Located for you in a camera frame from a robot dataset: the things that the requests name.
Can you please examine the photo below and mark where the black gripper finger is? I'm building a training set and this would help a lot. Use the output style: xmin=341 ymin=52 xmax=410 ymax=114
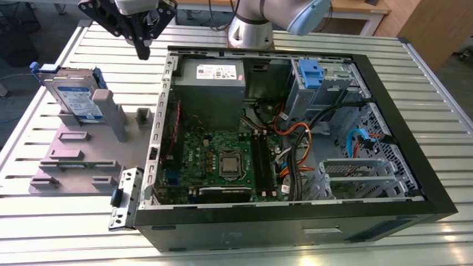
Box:
xmin=141 ymin=3 xmax=179 ymax=60
xmin=77 ymin=0 xmax=145 ymax=60

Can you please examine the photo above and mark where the hard disk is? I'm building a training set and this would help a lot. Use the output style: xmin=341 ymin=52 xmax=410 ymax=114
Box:
xmin=29 ymin=62 xmax=109 ymax=121

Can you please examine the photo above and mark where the grey power supply unit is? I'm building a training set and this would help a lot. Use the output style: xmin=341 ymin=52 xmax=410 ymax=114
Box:
xmin=173 ymin=58 xmax=247 ymax=131

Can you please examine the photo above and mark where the blue plastic drive latch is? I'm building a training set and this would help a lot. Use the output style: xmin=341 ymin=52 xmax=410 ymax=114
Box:
xmin=299 ymin=59 xmax=325 ymax=89

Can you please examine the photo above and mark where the grey metal drive cage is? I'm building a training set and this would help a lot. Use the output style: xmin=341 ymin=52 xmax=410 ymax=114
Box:
xmin=284 ymin=58 xmax=367 ymax=122

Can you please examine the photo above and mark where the grey parts rack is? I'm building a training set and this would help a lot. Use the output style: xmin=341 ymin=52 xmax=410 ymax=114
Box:
xmin=28 ymin=89 xmax=156 ymax=196

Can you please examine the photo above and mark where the green motherboard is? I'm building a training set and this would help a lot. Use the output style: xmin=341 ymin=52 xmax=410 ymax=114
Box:
xmin=159 ymin=130 xmax=293 ymax=200

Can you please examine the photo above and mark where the CPU socket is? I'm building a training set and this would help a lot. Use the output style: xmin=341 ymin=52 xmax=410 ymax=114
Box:
xmin=216 ymin=149 xmax=247 ymax=180

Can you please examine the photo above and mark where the green RAM stick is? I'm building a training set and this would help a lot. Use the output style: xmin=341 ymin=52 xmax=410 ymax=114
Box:
xmin=57 ymin=162 xmax=97 ymax=170

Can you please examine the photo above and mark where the silver CPU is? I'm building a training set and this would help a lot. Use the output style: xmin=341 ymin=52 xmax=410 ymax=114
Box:
xmin=220 ymin=157 xmax=241 ymax=174

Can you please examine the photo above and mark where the black RAM slot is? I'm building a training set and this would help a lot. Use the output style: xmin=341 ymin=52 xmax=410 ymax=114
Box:
xmin=260 ymin=129 xmax=279 ymax=197
xmin=252 ymin=129 xmax=269 ymax=198

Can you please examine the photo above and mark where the black graphics card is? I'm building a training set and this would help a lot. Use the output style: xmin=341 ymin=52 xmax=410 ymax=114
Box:
xmin=188 ymin=186 xmax=252 ymax=204

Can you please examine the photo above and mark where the wooden cabinet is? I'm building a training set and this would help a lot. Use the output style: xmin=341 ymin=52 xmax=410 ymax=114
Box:
xmin=375 ymin=0 xmax=473 ymax=71

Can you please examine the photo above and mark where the black PC case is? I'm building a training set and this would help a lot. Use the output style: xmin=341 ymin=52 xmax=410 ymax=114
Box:
xmin=132 ymin=45 xmax=458 ymax=253

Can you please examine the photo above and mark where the thin red wire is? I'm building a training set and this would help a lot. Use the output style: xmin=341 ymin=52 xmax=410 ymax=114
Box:
xmin=168 ymin=100 xmax=181 ymax=158

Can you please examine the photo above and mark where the orange wire bundle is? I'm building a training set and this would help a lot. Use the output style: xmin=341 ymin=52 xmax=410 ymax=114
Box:
xmin=280 ymin=165 xmax=316 ymax=178
xmin=272 ymin=103 xmax=315 ymax=161

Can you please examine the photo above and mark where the wooden desk white frame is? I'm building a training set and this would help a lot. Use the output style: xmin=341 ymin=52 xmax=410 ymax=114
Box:
xmin=147 ymin=0 xmax=393 ymax=37

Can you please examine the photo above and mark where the thick black cable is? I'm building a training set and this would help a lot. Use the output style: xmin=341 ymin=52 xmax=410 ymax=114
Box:
xmin=287 ymin=101 xmax=371 ymax=201

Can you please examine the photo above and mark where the metal expansion slot bracket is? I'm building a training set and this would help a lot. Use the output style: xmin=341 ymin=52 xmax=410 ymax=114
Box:
xmin=107 ymin=167 xmax=144 ymax=231

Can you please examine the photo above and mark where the blue data wire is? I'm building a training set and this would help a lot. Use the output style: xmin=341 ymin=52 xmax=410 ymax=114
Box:
xmin=347 ymin=127 xmax=377 ymax=158

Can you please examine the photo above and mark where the orange black power wire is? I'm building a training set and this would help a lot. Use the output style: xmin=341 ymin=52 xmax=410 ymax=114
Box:
xmin=353 ymin=132 xmax=395 ymax=159

